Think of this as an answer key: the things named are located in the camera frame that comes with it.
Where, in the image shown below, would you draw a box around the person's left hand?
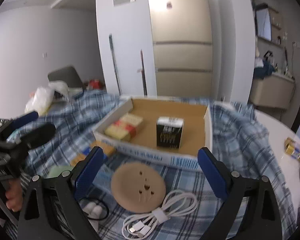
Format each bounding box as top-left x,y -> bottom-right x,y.
5,178 -> 23,212

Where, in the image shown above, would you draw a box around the yellow blue packet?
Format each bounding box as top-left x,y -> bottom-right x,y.
70,140 -> 116,167

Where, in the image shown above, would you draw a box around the round tan silicone disc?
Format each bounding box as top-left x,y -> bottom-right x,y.
111,161 -> 166,213

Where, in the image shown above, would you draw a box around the gold blue snack pack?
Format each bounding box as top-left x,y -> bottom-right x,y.
284,137 -> 300,162

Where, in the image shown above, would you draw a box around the grey chair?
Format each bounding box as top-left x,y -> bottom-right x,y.
47,66 -> 85,91

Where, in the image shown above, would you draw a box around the grey mop handle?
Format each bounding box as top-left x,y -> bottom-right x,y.
108,34 -> 122,95

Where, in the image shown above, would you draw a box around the white USB cable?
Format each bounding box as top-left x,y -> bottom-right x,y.
121,189 -> 199,238

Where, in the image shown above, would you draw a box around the red and gold carton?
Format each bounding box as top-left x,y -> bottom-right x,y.
104,113 -> 143,141

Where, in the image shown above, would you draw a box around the small black box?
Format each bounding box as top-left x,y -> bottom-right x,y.
156,116 -> 184,149

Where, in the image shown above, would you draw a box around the white earbuds with black cord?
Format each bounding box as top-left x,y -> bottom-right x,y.
79,197 -> 110,221

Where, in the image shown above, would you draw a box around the white plastic bag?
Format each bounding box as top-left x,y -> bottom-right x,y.
24,81 -> 69,116

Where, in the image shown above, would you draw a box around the green card pouch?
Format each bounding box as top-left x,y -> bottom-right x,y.
46,166 -> 73,179

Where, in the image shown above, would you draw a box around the bathroom mirror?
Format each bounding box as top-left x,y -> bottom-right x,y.
255,3 -> 271,41

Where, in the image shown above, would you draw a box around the blue plaid cloth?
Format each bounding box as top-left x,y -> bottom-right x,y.
8,90 -> 296,239

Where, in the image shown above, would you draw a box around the beige bathroom vanity cabinet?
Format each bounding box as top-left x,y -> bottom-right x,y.
249,73 -> 295,110

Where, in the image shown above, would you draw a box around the shallow cardboard box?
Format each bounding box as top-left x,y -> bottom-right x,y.
93,96 -> 213,172

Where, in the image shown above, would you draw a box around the beige three-door refrigerator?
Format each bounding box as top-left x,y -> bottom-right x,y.
148,0 -> 213,97

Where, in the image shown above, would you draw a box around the red bag on floor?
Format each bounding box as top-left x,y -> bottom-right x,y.
85,79 -> 104,90

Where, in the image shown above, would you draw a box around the blue cloth on vanity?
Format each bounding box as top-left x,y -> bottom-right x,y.
253,57 -> 275,80

